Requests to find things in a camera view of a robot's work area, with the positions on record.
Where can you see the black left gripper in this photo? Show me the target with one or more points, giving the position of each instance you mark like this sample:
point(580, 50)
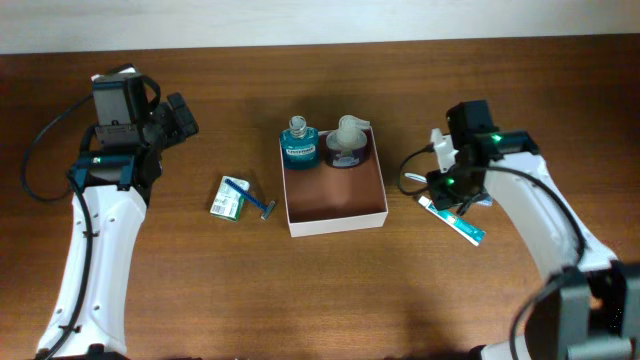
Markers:
point(163, 112)

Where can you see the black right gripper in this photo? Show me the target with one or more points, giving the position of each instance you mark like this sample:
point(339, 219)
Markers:
point(442, 197)

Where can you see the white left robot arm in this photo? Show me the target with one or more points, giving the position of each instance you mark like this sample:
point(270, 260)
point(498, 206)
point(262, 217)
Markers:
point(119, 159)

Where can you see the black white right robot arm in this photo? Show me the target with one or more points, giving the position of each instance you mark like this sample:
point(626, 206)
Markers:
point(588, 307)

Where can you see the blue disposable razor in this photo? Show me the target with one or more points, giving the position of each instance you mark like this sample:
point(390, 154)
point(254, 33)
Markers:
point(265, 208)

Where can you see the green white soap packet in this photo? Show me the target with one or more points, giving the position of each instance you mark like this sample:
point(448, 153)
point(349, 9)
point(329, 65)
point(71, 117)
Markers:
point(228, 203)

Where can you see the white teal toothpaste tube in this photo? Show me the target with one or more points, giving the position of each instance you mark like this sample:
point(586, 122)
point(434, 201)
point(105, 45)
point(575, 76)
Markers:
point(471, 233)

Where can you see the purple foam soap bottle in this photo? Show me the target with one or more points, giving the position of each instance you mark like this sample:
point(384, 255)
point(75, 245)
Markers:
point(347, 146)

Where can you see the teal mouthwash bottle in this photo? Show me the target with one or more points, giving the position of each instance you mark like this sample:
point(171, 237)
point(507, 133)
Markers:
point(299, 145)

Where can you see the blue white toothbrush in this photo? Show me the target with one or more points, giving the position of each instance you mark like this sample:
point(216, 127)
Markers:
point(486, 201)

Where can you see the white cardboard box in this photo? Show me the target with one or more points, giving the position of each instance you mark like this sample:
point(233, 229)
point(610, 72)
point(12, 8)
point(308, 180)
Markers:
point(324, 200)

